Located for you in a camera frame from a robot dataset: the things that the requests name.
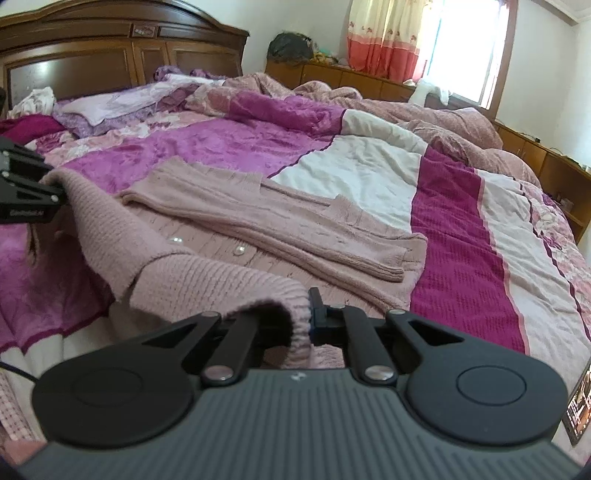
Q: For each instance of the red and cream curtain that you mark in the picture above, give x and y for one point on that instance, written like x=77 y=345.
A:
x=386 y=38

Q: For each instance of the white cloth on shelf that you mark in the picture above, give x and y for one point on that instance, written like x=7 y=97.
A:
x=423 y=89

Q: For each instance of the dark wooden headboard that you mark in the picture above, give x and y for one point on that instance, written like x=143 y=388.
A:
x=82 y=48

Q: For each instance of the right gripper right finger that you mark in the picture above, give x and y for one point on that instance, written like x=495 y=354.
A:
x=457 y=385

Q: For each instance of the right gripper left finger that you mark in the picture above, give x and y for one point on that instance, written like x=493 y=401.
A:
x=129 y=393

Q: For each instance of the pink checked cloth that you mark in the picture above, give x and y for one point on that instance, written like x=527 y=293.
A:
x=17 y=417

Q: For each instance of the smartphone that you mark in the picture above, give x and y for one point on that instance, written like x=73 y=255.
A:
x=577 y=415

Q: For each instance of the magenta patchwork quilt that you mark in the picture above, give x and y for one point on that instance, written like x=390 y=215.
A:
x=501 y=264

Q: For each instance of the lilac pillow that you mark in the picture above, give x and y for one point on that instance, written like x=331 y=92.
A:
x=97 y=114

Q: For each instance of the pink knitted cardigan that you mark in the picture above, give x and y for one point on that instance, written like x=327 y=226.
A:
x=189 y=238

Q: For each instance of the dark green bag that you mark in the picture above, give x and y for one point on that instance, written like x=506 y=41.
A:
x=291 y=47

